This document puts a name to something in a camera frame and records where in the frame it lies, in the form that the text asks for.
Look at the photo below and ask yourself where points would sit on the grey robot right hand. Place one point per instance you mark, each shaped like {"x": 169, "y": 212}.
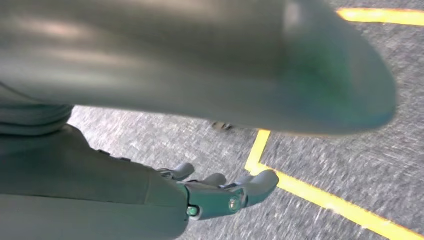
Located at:
{"x": 82, "y": 185}

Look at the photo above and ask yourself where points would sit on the yellow tape square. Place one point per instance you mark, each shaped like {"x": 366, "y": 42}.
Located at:
{"x": 381, "y": 16}
{"x": 331, "y": 202}

